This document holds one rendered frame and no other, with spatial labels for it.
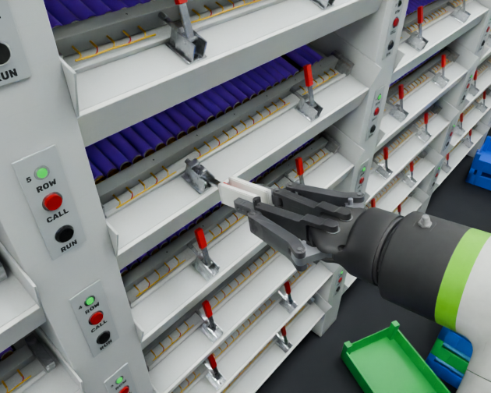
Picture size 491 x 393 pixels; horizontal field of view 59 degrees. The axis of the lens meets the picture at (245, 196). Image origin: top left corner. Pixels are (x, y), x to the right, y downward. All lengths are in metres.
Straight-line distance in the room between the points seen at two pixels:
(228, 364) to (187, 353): 0.22
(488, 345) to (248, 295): 0.62
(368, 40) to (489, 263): 0.59
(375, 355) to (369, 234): 1.11
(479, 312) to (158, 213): 0.38
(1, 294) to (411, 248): 0.42
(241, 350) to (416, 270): 0.74
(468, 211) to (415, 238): 1.75
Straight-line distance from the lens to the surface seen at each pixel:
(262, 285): 0.96
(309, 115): 0.77
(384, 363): 1.51
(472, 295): 0.39
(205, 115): 0.69
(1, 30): 0.38
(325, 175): 0.96
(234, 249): 0.78
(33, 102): 0.41
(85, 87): 0.46
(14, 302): 0.53
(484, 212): 2.18
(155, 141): 0.63
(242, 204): 0.53
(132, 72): 0.48
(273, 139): 0.71
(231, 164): 0.65
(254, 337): 1.11
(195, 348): 0.88
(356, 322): 1.58
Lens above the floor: 1.27
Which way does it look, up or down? 40 degrees down
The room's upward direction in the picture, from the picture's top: straight up
